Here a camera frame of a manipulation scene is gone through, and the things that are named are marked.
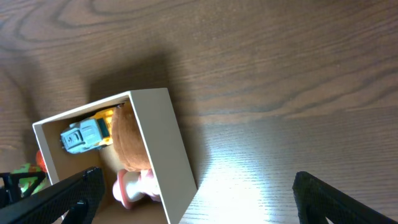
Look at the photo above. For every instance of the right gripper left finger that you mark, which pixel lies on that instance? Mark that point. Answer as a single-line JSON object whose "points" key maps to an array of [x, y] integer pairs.
{"points": [[77, 197]]}

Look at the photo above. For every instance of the white cardboard box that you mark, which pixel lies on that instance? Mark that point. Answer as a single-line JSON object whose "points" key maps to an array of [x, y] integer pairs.
{"points": [[159, 129]]}

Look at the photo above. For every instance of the brown plush toy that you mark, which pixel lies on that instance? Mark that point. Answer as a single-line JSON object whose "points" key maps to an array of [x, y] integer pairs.
{"points": [[127, 140]]}

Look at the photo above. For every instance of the pink white pig toy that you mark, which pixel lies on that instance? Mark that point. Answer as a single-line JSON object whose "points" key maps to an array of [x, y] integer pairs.
{"points": [[130, 187]]}

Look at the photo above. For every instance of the orange ball toy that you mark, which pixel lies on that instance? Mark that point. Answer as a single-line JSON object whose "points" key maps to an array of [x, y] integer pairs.
{"points": [[40, 161]]}

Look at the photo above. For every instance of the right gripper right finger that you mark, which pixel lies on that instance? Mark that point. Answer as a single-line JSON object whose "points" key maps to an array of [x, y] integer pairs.
{"points": [[318, 202]]}

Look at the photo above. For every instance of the grey yellow toy truck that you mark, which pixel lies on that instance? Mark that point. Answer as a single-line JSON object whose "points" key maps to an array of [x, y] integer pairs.
{"points": [[93, 133]]}

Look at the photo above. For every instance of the green numbered ball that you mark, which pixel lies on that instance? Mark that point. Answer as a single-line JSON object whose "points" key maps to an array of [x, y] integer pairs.
{"points": [[24, 184]]}

